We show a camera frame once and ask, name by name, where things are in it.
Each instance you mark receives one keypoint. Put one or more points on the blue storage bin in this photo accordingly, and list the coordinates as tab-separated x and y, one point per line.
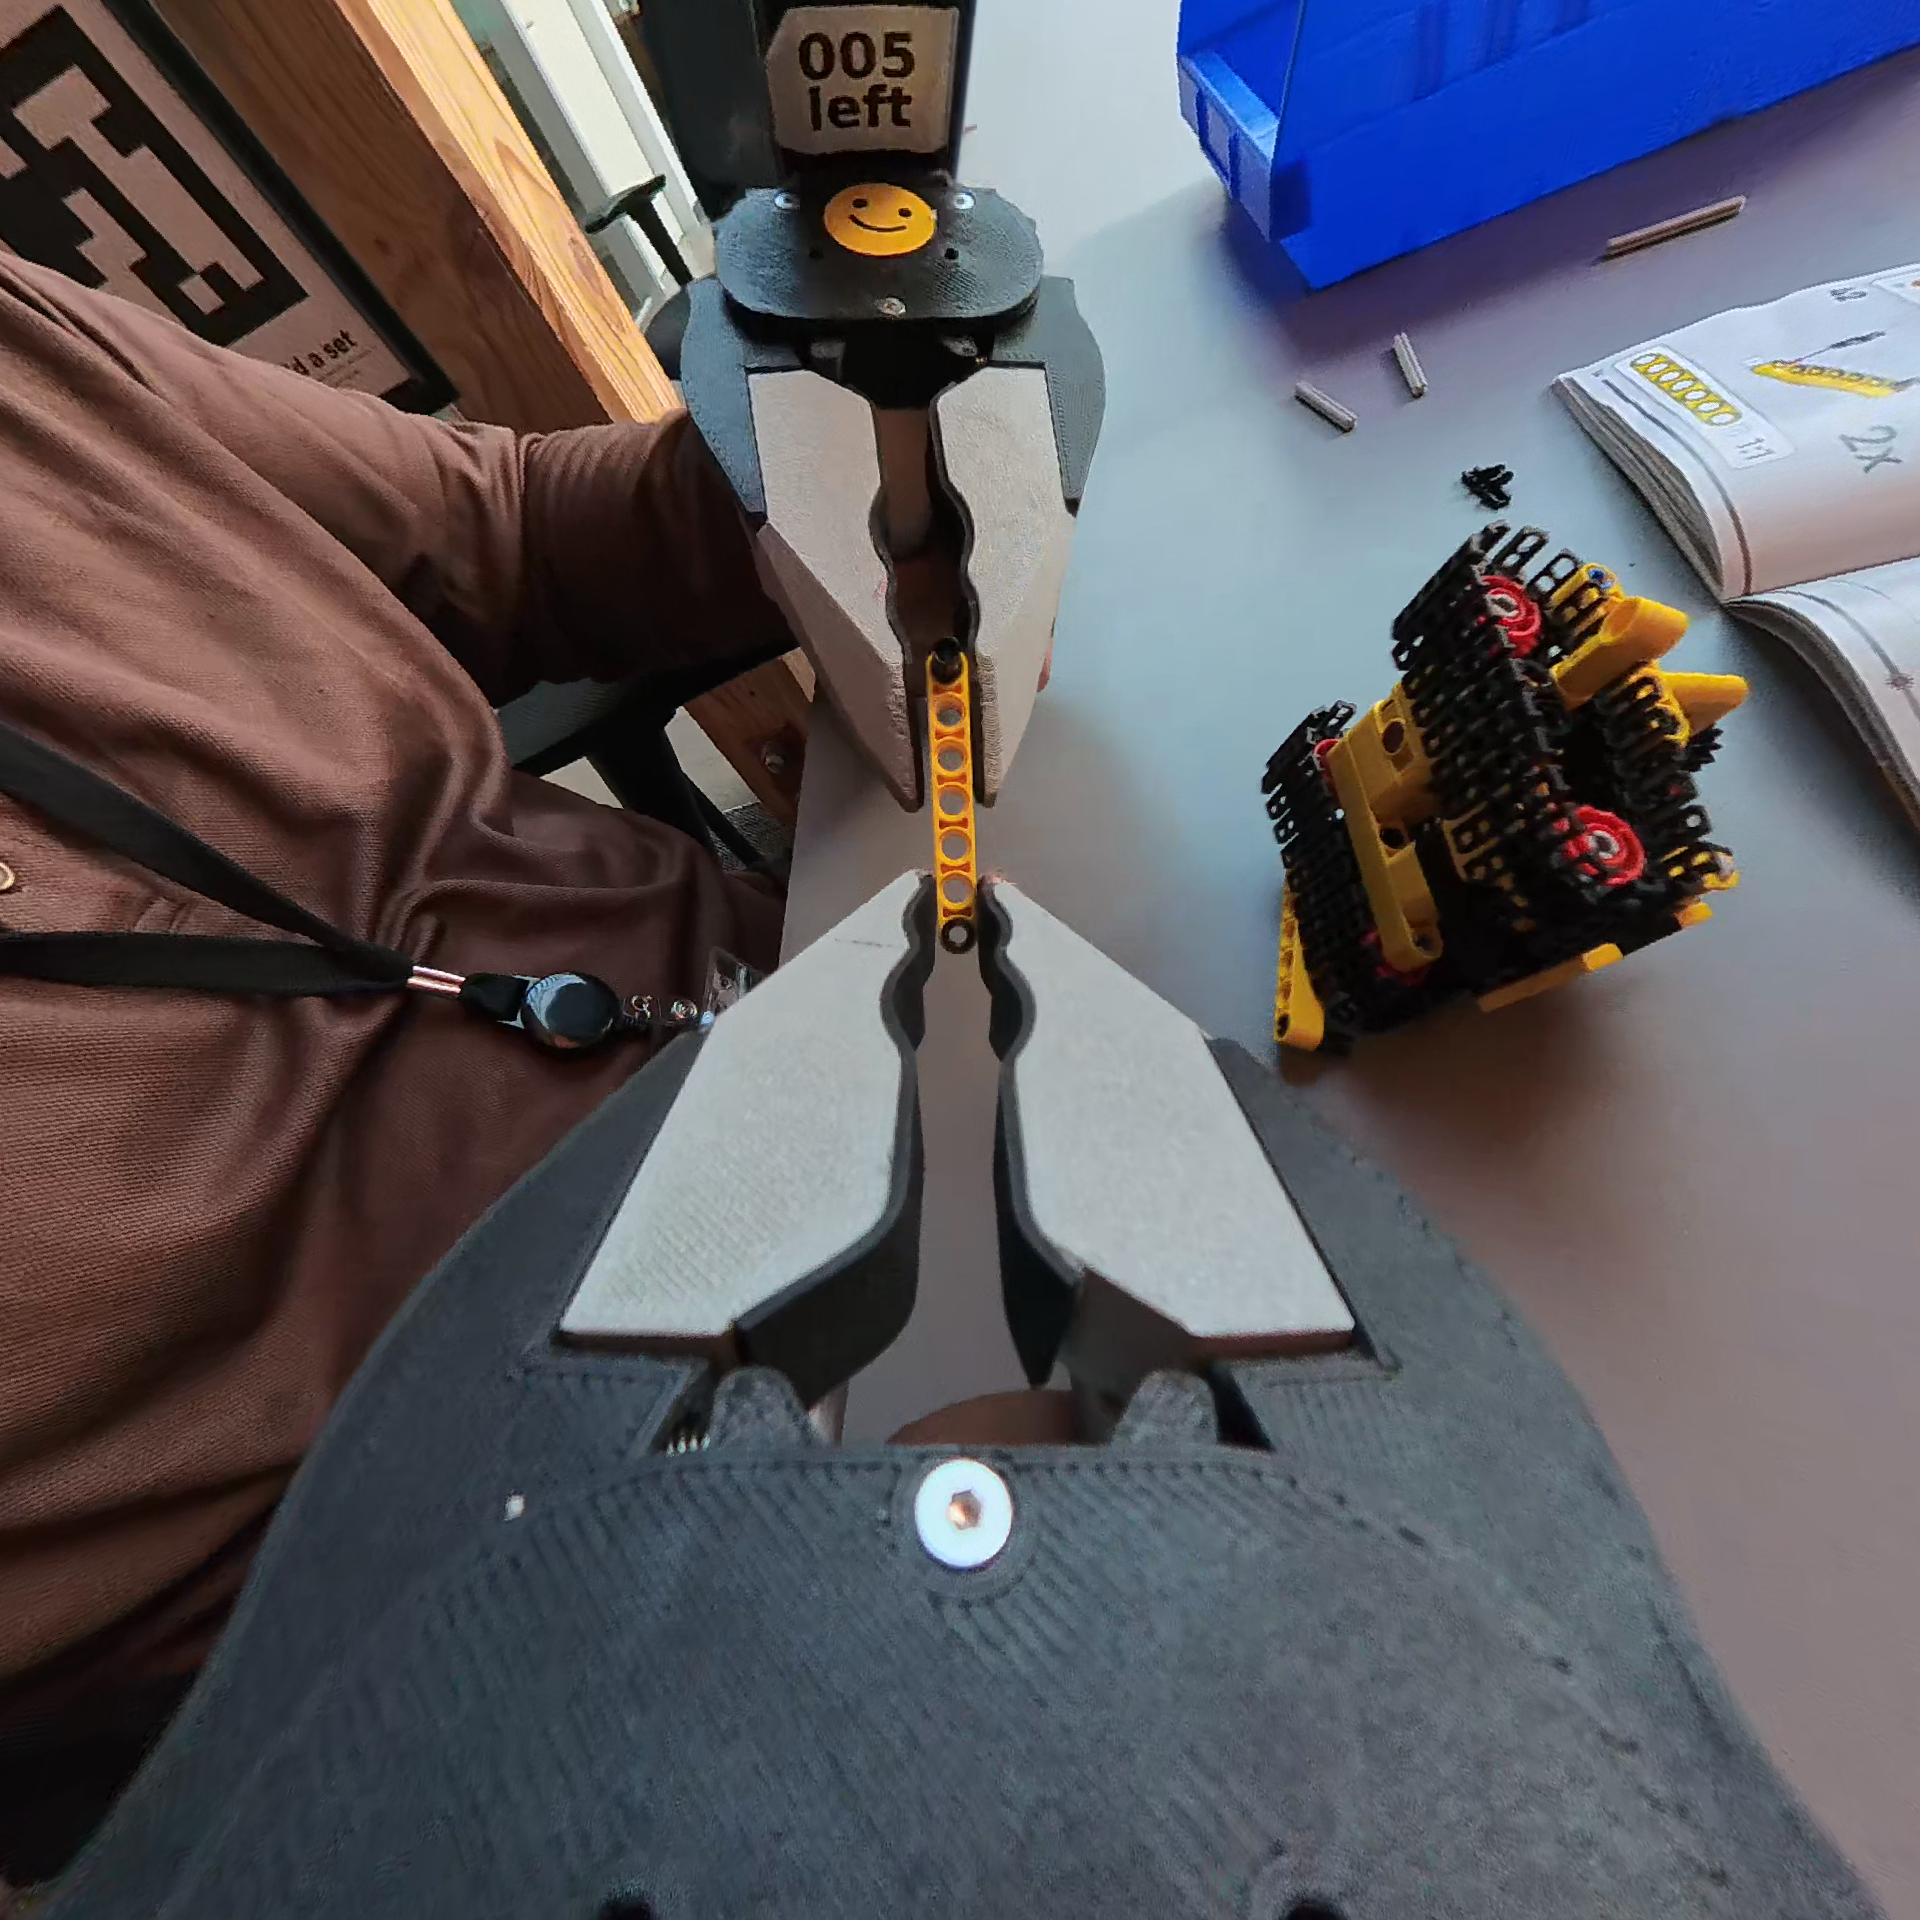
1425	136

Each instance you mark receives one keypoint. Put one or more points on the wooden post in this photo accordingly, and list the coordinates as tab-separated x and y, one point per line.
436	195

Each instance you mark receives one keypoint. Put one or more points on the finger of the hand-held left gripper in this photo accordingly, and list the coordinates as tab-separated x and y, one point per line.
820	494
1021	494

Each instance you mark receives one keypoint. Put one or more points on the person's brown shirt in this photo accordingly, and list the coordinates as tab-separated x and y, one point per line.
226	1275

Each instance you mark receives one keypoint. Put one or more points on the person's left forearm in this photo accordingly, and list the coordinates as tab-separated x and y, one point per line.
599	541

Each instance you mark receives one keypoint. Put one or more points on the yellow black lego bulldozer model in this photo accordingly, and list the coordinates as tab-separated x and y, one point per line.
1501	781

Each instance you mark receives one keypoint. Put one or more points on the framed black white poster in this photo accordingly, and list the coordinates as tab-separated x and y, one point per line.
91	166

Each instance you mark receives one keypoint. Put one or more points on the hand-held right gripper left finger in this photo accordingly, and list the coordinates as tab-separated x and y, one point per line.
750	1141

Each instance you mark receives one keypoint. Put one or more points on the office chair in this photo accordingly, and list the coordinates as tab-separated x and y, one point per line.
629	750

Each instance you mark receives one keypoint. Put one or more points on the black badge reel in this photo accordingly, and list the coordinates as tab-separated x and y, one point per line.
558	1009

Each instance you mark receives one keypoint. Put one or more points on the lego instruction booklet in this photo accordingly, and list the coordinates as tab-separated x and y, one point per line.
1787	480

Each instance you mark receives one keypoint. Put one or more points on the yellow lego beam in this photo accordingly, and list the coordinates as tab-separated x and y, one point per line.
951	795

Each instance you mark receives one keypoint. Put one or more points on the small black lego pins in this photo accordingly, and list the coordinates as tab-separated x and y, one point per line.
1484	485

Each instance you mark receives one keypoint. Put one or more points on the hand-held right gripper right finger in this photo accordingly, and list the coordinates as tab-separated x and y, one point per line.
1171	1155

